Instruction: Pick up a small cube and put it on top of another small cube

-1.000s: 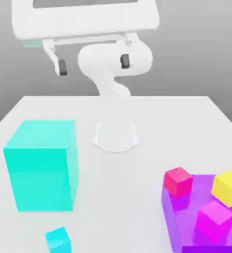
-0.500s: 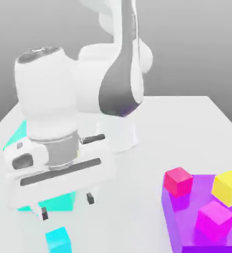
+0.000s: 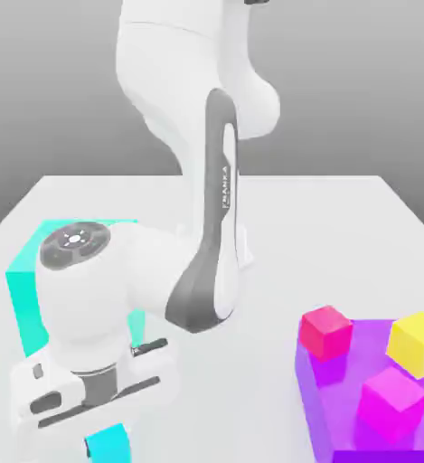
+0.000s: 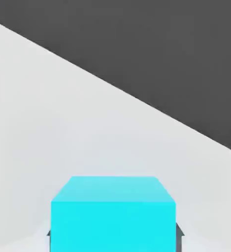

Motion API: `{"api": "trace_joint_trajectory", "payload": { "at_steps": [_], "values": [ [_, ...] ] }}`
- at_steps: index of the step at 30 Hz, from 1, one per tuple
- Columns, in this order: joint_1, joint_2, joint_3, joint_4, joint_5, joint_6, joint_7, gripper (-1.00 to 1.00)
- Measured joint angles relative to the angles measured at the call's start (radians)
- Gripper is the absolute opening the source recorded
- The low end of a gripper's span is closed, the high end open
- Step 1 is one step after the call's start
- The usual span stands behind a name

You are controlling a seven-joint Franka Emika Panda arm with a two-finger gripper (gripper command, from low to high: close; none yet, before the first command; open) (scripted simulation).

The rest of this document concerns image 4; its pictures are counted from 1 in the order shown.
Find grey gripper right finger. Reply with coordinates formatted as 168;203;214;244
175;222;186;252

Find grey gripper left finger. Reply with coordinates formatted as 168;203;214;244
46;229;52;252

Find small cyan cube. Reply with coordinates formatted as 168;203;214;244
50;176;176;252

